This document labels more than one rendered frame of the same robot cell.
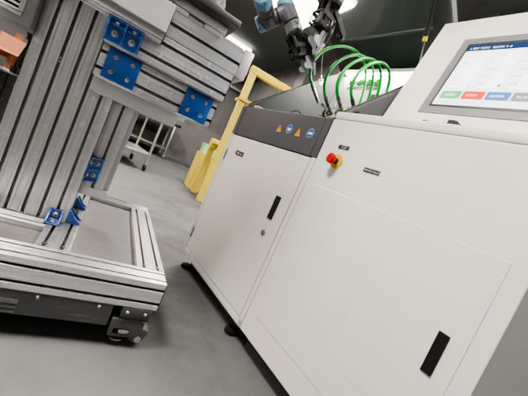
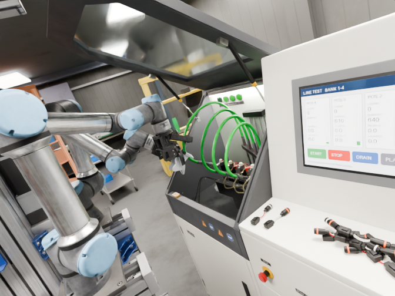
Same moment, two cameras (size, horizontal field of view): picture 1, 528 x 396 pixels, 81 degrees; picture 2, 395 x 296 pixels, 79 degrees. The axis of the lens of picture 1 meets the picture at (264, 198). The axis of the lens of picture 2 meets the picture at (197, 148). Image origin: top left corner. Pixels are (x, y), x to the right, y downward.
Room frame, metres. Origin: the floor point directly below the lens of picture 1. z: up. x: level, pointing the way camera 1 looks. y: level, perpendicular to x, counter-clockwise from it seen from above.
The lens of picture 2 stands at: (0.34, -0.19, 1.57)
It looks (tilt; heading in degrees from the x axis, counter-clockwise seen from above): 16 degrees down; 8
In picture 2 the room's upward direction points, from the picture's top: 20 degrees counter-clockwise
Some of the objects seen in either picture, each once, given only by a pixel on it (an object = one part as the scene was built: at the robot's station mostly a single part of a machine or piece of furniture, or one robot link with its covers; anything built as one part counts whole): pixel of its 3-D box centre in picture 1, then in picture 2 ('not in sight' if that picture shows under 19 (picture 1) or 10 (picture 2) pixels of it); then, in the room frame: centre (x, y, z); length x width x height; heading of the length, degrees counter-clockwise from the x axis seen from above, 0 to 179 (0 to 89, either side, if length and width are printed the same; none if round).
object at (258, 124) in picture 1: (276, 129); (201, 217); (1.45, 0.08, 0.87); 0.62 x 0.04 x 0.16; 38
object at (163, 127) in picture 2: not in sight; (161, 127); (1.31, 0.06, 1.42); 0.08 x 0.08 x 0.05
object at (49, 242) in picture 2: not in sight; (68, 244); (0.97, 0.41, 1.20); 0.13 x 0.12 x 0.14; 59
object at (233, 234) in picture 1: (236, 210); (221, 279); (1.44, 0.09, 0.44); 0.65 x 0.02 x 0.68; 38
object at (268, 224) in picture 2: not in sight; (277, 217); (1.13, -0.27, 0.99); 0.12 x 0.02 x 0.02; 121
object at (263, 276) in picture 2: (332, 159); (264, 275); (1.07, -0.16, 0.80); 0.05 x 0.04 x 0.05; 38
